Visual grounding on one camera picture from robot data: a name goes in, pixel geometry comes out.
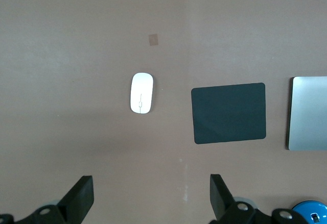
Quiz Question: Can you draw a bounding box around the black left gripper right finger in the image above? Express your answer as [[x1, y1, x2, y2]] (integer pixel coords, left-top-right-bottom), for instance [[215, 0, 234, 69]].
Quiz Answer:
[[209, 174, 307, 224]]

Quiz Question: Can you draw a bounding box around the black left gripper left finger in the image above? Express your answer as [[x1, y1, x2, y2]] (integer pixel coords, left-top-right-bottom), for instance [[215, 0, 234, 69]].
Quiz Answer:
[[0, 175, 95, 224]]

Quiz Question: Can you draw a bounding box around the white computer mouse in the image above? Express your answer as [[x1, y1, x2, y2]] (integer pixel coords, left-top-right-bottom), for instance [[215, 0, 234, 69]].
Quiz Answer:
[[129, 72, 154, 114]]

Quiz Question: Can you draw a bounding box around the black mouse pad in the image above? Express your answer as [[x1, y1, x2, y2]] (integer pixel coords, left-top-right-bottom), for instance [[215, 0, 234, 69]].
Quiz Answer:
[[191, 82, 267, 145]]

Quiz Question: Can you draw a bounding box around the blue desk lamp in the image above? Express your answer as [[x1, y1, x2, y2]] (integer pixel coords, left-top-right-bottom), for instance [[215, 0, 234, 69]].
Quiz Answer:
[[291, 200, 327, 224]]

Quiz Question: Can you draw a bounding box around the silver laptop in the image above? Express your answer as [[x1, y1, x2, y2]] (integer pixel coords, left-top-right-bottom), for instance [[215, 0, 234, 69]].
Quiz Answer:
[[288, 76, 327, 151]]

